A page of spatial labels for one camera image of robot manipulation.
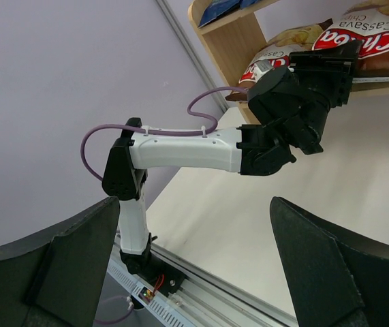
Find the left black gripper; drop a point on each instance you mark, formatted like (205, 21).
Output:
(322, 78)

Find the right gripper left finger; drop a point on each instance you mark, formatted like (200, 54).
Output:
(54, 277)

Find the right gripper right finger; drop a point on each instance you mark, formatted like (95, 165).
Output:
(336, 277)

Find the Chuba cassava chips bag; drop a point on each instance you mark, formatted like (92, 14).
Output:
(277, 51)
(368, 22)

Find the Burts sea salt vinegar bag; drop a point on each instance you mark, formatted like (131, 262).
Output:
(218, 9)

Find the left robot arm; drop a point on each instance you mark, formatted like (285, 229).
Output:
(291, 105)

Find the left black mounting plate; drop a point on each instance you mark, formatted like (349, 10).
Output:
(163, 277)

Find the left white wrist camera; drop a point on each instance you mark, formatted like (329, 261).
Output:
(261, 67)

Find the white slotted cable duct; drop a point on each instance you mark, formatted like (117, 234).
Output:
(157, 305)

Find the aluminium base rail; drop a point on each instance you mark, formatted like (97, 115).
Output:
(206, 300)

